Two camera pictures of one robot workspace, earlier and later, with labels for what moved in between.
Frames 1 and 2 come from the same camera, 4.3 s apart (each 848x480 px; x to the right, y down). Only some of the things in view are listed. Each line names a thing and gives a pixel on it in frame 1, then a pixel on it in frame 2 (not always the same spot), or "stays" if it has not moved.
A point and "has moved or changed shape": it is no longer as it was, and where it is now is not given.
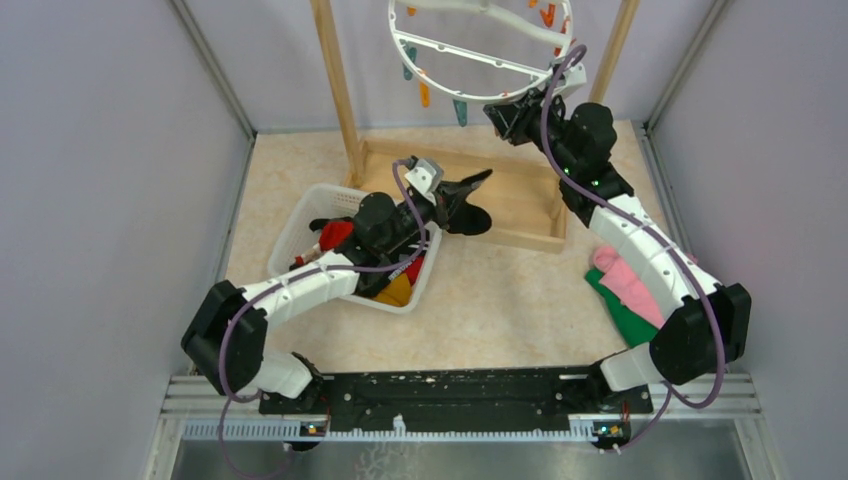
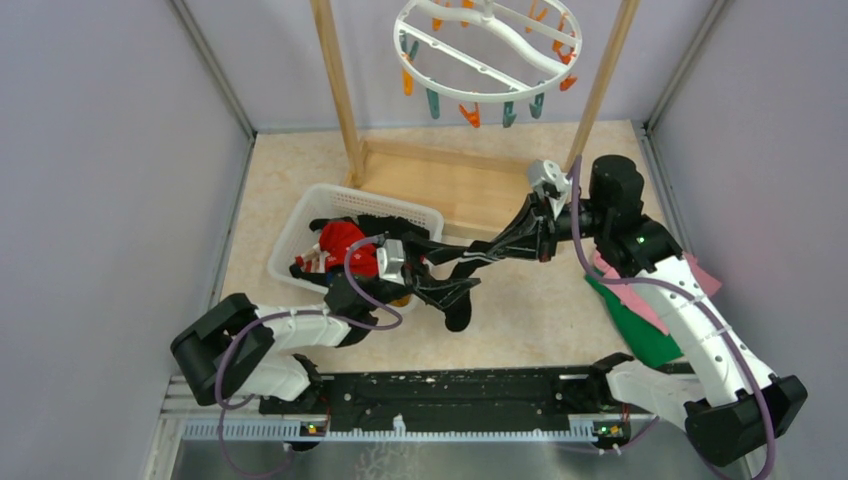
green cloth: (634, 330) stays
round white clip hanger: (562, 38) has moved or changed shape
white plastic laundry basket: (297, 205) stays
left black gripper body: (438, 214) → (413, 264)
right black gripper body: (527, 126) → (551, 230)
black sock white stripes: (469, 219) → (459, 313)
